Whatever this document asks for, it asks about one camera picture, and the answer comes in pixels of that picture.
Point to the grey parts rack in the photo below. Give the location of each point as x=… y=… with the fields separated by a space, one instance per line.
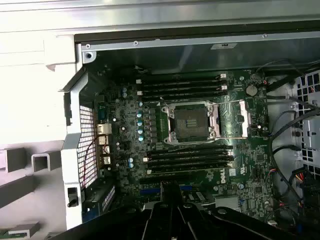
x=17 y=190

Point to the metal socket cover frame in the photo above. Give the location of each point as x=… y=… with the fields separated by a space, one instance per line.
x=244 y=111

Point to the green motherboard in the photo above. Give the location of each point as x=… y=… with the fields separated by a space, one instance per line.
x=250 y=160

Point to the open black PC case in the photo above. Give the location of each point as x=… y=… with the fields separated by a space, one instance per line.
x=150 y=57

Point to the silver network port block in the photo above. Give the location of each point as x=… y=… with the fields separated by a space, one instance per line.
x=103 y=128

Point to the black RAM slot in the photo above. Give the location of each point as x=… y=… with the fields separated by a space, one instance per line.
x=187 y=163
x=187 y=169
x=180 y=95
x=180 y=76
x=187 y=157
x=180 y=82
x=187 y=151
x=180 y=88

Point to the perforated silver drive cage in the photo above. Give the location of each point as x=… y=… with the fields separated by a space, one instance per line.
x=310 y=132

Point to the round silver coin battery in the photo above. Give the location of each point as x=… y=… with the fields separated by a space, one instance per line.
x=251 y=90

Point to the CPU socket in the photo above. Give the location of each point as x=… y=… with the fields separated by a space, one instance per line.
x=191 y=122

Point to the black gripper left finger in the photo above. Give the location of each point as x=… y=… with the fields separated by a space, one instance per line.
x=165 y=212

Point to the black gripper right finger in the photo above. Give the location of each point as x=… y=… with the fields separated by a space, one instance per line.
x=178 y=217

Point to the silver chipset heatsink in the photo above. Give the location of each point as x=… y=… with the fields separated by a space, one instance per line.
x=226 y=202

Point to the blue expansion slot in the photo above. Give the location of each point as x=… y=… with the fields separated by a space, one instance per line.
x=150 y=192

